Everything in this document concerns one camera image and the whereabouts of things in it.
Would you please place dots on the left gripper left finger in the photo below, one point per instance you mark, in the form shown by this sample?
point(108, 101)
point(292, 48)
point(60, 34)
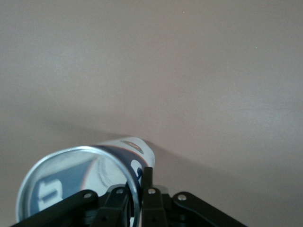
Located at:
point(111, 208)

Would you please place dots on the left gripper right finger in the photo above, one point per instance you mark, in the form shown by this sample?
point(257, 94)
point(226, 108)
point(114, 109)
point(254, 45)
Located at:
point(154, 208)

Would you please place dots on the white blue tennis can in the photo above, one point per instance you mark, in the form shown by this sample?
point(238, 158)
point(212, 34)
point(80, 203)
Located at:
point(71, 170)

